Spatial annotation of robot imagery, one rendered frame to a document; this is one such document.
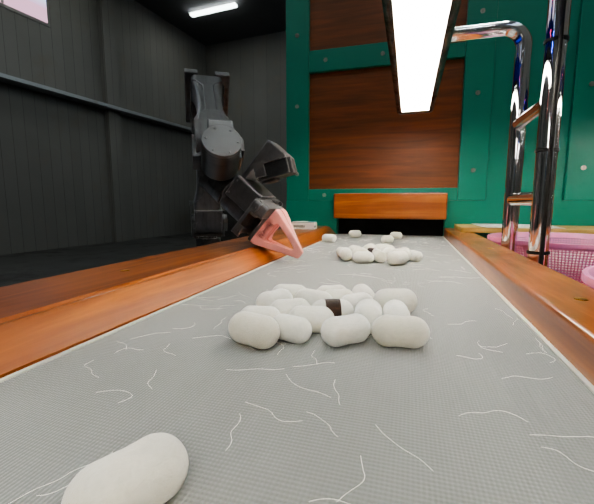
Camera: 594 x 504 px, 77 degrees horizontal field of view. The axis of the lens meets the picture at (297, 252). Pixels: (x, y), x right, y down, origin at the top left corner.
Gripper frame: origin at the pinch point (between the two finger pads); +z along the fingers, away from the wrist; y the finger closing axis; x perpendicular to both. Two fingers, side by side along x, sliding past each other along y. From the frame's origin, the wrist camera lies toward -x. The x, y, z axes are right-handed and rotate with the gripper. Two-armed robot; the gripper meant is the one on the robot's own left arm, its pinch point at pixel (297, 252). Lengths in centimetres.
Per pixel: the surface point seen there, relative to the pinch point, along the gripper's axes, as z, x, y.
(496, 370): 17.8, -12.9, -33.6
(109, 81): -601, 180, 594
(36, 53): -625, 191, 460
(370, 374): 12.6, -8.5, -36.2
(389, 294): 11.7, -10.1, -24.7
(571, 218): 40, -39, 54
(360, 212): -0.3, -6.4, 48.4
